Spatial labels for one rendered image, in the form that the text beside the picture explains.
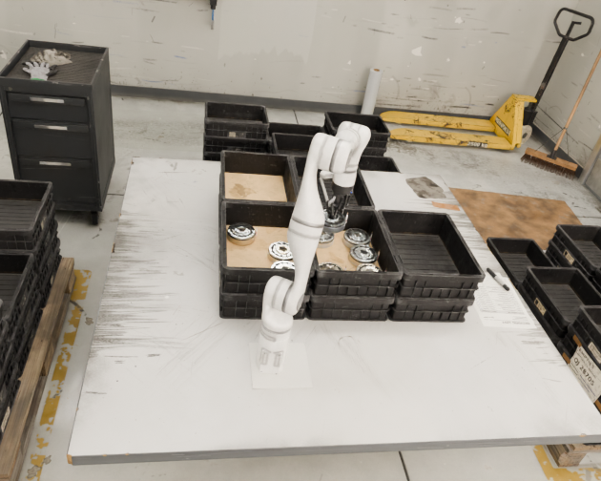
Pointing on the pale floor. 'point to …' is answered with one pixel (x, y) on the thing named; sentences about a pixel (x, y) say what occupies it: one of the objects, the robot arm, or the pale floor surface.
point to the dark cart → (61, 124)
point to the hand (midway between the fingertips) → (336, 216)
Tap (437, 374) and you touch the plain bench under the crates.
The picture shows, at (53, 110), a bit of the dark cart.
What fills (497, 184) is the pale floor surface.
